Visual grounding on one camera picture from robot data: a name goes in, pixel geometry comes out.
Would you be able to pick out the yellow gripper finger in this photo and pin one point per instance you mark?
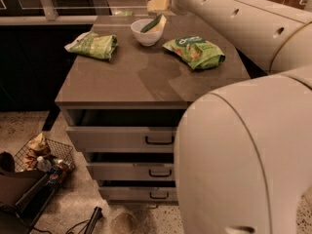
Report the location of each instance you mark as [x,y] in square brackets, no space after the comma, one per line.
[157,5]

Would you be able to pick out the yellow green sponge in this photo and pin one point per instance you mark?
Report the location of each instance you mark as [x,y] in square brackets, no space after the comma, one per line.
[155,25]

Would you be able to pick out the white ceramic bowl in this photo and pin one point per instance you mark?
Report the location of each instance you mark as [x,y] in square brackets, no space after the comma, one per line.
[145,39]

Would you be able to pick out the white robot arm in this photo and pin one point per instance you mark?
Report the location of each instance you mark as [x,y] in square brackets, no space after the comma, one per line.
[243,153]

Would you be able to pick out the dark robot base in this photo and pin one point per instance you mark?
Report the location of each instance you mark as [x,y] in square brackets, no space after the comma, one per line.
[23,197]

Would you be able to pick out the right green snack bag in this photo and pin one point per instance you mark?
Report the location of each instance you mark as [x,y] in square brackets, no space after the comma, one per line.
[197,52]

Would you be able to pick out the green snack bag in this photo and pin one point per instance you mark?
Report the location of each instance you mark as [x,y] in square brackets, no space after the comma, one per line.
[197,52]
[90,44]

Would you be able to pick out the left green snack bag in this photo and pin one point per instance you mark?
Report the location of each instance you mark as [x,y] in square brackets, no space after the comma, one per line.
[90,44]

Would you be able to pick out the grey drawer cabinet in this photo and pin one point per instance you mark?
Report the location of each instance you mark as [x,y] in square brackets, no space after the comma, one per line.
[139,77]

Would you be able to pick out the top grey drawer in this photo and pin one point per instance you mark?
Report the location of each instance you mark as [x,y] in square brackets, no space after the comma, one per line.
[126,130]

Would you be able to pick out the grey drawer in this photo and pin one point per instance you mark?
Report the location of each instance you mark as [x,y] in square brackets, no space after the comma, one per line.
[132,166]
[141,191]
[126,130]

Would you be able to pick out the middle grey drawer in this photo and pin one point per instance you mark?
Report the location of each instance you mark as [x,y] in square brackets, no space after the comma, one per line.
[132,166]

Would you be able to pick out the crumpled snack bag in basket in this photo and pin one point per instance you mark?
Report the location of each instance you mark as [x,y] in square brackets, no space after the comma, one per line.
[39,145]

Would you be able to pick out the bottom grey drawer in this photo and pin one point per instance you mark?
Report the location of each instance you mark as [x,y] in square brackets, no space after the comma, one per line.
[141,191]

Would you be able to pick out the plastic water bottle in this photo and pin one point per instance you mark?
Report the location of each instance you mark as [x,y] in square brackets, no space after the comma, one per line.
[43,164]

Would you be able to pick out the metal railing frame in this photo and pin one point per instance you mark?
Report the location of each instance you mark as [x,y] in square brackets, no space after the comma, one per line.
[40,12]

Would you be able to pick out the black wire basket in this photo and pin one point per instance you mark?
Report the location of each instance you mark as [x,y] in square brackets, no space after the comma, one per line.
[60,156]

